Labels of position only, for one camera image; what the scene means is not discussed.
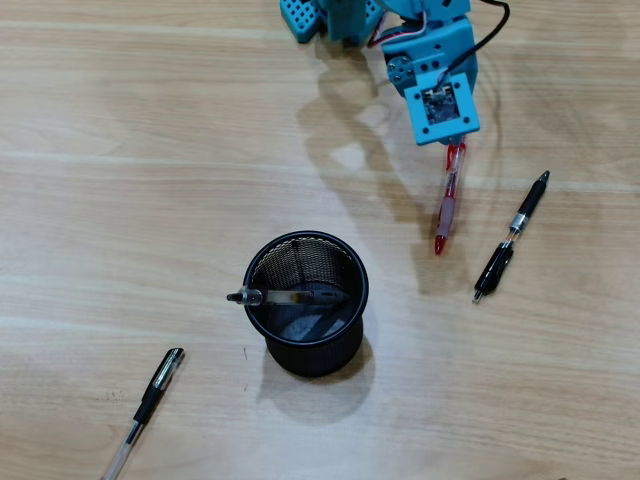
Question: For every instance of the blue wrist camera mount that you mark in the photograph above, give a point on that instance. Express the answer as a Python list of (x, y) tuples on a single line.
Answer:
[(417, 125)]

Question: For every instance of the capped black gel pen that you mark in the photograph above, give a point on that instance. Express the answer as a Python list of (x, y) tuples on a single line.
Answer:
[(150, 395)]

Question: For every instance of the red retractable pen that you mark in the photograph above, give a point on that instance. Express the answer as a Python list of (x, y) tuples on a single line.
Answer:
[(447, 210)]

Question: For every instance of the clear retractable pen yellow band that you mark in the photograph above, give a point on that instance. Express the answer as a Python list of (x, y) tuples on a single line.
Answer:
[(280, 297)]

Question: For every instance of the black retractable pen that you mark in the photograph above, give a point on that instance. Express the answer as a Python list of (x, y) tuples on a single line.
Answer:
[(527, 202)]

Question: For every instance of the black mesh pen holder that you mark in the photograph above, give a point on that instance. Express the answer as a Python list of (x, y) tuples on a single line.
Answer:
[(320, 355)]

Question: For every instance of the blue perforated robot base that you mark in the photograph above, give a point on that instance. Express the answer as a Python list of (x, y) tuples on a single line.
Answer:
[(300, 20)]

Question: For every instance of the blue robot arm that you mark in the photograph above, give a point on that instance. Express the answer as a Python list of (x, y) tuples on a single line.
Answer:
[(400, 7)]

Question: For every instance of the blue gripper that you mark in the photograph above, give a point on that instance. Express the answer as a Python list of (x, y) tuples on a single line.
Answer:
[(401, 75)]

